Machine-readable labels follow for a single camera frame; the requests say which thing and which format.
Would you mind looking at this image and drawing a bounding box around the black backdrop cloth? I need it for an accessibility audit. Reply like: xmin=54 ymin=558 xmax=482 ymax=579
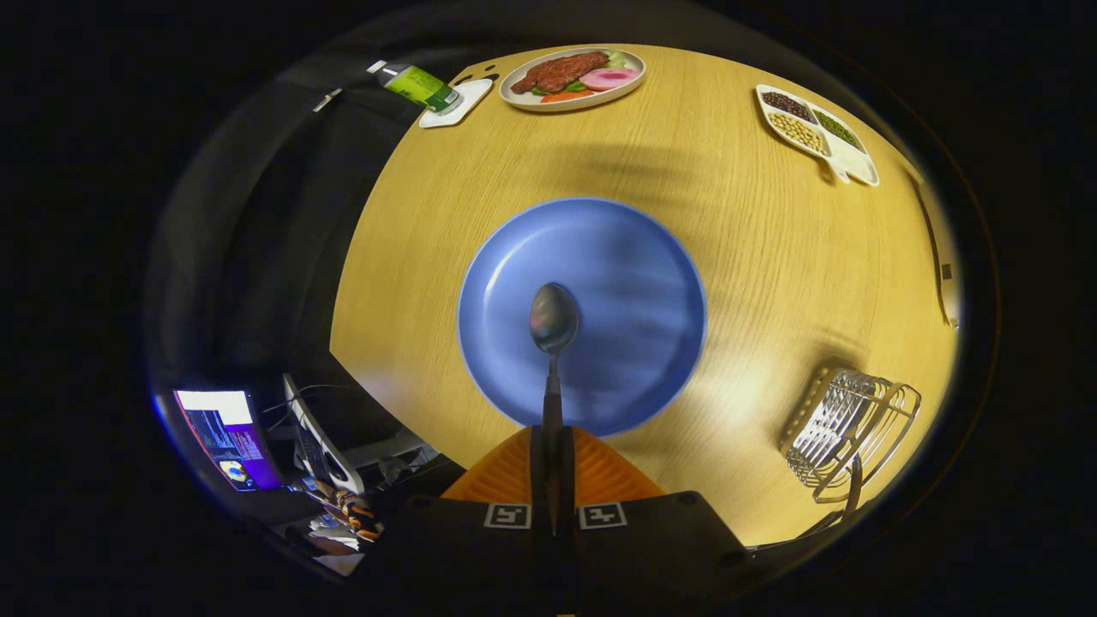
xmin=150 ymin=17 xmax=481 ymax=404

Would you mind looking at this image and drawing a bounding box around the metal spoon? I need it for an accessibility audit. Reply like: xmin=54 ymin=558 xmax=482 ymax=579
xmin=529 ymin=283 xmax=579 ymax=536

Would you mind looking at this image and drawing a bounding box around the blue plate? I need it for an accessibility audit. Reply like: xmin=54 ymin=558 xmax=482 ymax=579
xmin=457 ymin=197 xmax=709 ymax=438

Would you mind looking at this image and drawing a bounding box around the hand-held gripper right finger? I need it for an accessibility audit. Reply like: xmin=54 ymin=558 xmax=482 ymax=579
xmin=555 ymin=426 xmax=757 ymax=616

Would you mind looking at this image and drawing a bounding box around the metal wire basket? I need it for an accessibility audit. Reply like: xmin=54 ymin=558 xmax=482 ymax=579
xmin=778 ymin=364 xmax=923 ymax=504

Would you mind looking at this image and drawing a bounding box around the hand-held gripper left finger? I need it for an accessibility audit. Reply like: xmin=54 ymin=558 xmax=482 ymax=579
xmin=369 ymin=426 xmax=554 ymax=616

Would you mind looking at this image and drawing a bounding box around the white toaster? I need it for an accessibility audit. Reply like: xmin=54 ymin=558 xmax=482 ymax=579
xmin=908 ymin=163 xmax=961 ymax=331

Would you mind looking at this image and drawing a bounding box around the white cloth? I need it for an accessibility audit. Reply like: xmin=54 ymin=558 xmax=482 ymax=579
xmin=300 ymin=536 xmax=365 ymax=577

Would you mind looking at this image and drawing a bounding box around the computer monitor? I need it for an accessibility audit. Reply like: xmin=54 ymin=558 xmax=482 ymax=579
xmin=171 ymin=388 xmax=284 ymax=494

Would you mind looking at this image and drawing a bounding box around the green drink bottle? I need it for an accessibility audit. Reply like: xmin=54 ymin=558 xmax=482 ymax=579
xmin=367 ymin=60 xmax=462 ymax=115

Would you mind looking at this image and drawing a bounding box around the orange black patterned sleeve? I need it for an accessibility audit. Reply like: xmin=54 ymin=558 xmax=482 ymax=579
xmin=313 ymin=478 xmax=384 ymax=542

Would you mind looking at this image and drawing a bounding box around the white coaster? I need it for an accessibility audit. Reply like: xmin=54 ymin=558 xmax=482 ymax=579
xmin=418 ymin=78 xmax=495 ymax=129

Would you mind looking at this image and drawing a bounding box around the plate of toy food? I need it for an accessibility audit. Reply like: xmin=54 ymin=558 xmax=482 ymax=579
xmin=499 ymin=47 xmax=647 ymax=113

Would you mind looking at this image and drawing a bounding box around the white divided bean tray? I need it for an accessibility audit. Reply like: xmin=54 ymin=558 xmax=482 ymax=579
xmin=755 ymin=84 xmax=881 ymax=187

